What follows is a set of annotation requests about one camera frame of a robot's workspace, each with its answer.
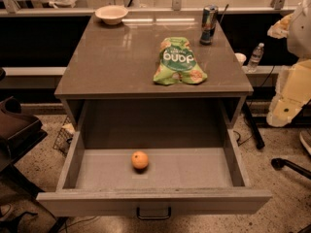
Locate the black floor stand leg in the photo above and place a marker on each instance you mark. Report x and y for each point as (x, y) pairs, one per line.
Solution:
(259, 140)

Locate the orange fruit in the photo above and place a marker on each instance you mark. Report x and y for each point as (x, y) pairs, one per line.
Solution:
(139, 160)

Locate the white bowl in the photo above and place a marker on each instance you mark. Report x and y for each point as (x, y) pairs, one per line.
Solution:
(112, 14)

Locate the black drawer handle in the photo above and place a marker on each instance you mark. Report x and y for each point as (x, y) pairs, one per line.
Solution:
(161, 214)

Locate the dark brown chair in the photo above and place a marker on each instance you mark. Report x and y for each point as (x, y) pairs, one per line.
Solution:
(19, 132)

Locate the wire mesh basket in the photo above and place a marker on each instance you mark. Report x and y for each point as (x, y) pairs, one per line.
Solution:
(64, 137)

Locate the grey cabinet counter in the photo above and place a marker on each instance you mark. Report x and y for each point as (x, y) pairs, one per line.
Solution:
(120, 62)

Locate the open grey top drawer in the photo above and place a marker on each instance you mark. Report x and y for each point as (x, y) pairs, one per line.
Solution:
(195, 166)

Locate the energy drink can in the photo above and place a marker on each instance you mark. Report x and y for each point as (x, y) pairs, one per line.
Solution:
(208, 24)

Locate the white paper cup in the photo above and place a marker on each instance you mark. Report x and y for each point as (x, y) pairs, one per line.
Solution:
(240, 57)

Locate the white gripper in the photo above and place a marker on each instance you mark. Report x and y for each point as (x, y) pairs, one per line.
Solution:
(300, 33)

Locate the green chip bag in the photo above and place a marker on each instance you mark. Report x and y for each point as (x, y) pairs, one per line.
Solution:
(177, 63)

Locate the clear plastic water bottle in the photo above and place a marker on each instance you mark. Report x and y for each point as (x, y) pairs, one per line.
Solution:
(255, 58)

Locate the black caster leg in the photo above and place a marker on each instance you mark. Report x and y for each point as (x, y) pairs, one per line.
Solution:
(280, 163)

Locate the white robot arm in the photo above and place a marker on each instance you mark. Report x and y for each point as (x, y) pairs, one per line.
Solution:
(299, 37)

